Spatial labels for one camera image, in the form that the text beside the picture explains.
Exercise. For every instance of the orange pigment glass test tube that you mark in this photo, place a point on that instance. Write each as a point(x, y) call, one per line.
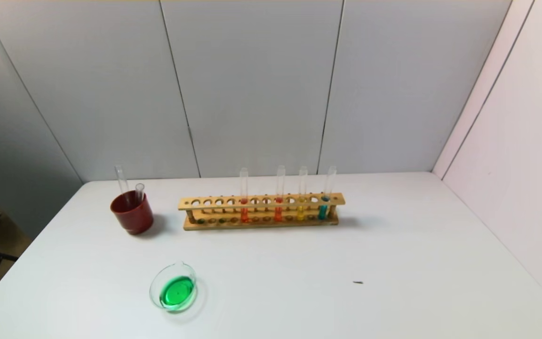
point(244, 214)
point(278, 214)

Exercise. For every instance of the blue pigment glass test tube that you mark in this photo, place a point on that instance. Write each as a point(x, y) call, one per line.
point(322, 212)
point(139, 193)

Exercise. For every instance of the clear glass beaker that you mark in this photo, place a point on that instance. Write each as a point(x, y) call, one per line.
point(174, 292)

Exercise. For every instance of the wooden test tube rack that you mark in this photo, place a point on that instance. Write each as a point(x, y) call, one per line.
point(341, 199)

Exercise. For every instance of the yellow pigment glass test tube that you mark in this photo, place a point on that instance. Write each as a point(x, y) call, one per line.
point(300, 213)
point(122, 183)

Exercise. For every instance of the red plastic cup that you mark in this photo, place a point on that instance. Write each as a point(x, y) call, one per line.
point(134, 219)

